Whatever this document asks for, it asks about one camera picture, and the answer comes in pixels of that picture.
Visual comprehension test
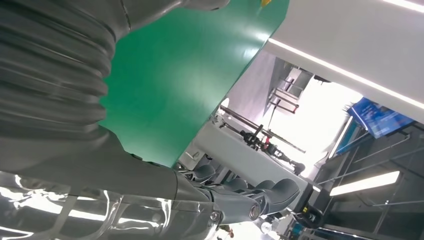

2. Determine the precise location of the black round machine knob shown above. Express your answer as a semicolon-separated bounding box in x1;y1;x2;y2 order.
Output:
298;204;325;230

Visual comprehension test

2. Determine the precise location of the black red-marked device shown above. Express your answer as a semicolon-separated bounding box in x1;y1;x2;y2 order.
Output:
240;125;306;176

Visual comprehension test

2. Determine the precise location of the long ceiling light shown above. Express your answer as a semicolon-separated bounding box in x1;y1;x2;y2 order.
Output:
329;170;401;197

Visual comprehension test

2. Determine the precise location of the blue display screen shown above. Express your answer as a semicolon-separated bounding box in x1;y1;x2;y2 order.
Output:
347;96;415;139

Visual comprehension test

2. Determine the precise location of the grey machine base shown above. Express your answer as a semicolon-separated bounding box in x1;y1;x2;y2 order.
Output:
178;120;314;203

